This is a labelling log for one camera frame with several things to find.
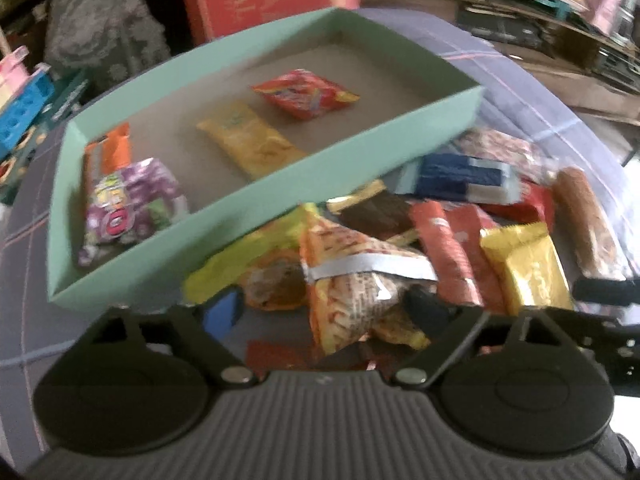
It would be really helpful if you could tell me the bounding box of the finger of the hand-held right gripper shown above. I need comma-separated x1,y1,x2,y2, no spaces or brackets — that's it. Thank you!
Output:
575,307,640,398
572,277,640,307

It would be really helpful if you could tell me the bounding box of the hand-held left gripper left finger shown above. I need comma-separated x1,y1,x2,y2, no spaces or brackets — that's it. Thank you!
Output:
90,287,257,390

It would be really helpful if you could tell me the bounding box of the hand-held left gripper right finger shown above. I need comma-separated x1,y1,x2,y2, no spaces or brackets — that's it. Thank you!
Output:
392,287,583,389

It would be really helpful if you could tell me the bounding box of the small yellow snack packet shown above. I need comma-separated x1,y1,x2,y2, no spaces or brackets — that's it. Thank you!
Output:
370,305,431,351

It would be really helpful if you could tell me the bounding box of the yellow-green snack packet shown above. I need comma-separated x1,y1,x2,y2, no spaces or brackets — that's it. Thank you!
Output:
182,205,321,306

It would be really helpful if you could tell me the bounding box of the orange-red slim snack packet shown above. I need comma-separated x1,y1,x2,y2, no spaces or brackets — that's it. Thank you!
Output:
447,205,506,311
410,200,483,307

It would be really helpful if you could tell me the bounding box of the round cookie tube packet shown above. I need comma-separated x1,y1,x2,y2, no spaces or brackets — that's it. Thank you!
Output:
552,167,628,281

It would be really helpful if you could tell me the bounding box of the orange silver-striped snack packet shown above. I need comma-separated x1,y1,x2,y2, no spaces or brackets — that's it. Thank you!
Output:
299,210,440,356

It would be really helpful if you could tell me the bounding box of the golden yellow snack packet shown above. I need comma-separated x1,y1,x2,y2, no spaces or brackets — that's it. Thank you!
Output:
480,222,575,316

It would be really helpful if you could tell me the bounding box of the teal cardboard box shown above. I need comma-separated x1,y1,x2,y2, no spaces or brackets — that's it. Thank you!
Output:
46,7,486,313

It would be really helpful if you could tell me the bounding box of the dark brown snack packet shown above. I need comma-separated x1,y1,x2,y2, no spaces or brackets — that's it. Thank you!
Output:
327,180,426,248

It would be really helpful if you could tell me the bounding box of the blue snack packet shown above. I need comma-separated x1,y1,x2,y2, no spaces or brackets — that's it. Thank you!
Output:
395,154,521,206

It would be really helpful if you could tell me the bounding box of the purple snack packet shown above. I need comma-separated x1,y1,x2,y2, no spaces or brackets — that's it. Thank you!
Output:
77,157,190,267

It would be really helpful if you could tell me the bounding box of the long yellow snack packet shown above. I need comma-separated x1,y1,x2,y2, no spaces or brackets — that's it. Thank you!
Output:
196,102,307,181

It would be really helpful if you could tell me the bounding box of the pink patterned snack packet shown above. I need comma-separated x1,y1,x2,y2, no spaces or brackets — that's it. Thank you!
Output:
455,127,558,183

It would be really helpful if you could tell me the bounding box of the red multicoloured print snack packet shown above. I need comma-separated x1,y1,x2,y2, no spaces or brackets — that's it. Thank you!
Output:
251,69,361,122

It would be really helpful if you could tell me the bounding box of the green toy kitchen box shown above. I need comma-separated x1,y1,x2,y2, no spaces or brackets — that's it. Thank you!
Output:
0,70,91,206

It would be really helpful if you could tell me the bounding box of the blue plastic toy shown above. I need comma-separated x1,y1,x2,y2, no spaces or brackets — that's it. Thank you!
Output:
0,62,55,153

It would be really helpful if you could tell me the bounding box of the pile of books and papers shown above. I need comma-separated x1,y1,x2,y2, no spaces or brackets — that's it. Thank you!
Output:
430,0,640,126

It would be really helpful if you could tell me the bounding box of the grey lace cloth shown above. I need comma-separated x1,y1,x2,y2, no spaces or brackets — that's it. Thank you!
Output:
44,0,173,93

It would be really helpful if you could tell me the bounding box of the pink plastic toy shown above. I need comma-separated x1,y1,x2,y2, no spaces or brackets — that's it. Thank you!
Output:
0,45,31,111

